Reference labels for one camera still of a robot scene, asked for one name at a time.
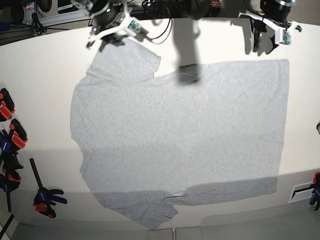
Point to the blue clamp right edge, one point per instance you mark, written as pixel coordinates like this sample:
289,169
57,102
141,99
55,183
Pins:
315,198

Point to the blue black clamp left edge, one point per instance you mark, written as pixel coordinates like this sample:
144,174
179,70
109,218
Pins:
10,179

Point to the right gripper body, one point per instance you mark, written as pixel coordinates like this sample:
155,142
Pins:
109,19

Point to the aluminium rail top left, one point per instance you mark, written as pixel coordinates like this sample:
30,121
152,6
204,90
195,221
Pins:
27,23

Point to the black camera mount top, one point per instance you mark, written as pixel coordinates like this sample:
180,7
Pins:
197,9

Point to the upper orange black clamp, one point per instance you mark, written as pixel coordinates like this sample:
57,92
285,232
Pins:
7,106

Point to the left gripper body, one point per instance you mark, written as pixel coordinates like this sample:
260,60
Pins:
273,15

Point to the orange black clamp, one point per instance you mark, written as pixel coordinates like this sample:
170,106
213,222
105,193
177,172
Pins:
7,106
17,135

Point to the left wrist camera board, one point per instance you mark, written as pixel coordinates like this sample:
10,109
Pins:
283,36

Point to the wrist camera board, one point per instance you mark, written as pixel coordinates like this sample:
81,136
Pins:
135,29
283,36

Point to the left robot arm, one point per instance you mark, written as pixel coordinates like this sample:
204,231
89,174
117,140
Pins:
264,26

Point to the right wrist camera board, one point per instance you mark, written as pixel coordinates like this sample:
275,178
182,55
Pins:
135,29

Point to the grey T-shirt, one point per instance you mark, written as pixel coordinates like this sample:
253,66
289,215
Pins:
204,134

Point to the clamp with long black bar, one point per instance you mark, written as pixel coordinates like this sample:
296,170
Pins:
46,198

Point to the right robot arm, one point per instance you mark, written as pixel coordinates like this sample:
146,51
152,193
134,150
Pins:
82,4

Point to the white label plate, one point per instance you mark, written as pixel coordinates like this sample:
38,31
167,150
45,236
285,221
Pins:
301,192

